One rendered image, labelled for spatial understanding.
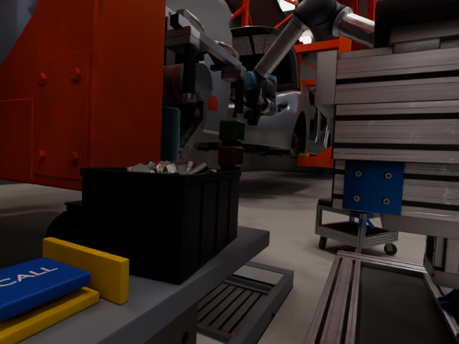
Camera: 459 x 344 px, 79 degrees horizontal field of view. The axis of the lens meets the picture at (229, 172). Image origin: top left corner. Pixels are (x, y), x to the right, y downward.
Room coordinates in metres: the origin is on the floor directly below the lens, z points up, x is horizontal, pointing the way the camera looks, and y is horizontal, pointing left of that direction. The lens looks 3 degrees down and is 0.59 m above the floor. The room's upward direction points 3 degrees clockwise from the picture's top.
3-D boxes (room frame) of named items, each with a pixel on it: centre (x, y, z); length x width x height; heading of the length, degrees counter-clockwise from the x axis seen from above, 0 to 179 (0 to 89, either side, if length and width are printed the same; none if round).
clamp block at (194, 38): (0.83, 0.16, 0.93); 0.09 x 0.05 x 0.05; 63
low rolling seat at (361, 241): (1.85, -0.87, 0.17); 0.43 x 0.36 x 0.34; 122
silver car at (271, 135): (5.87, -0.92, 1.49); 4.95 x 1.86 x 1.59; 153
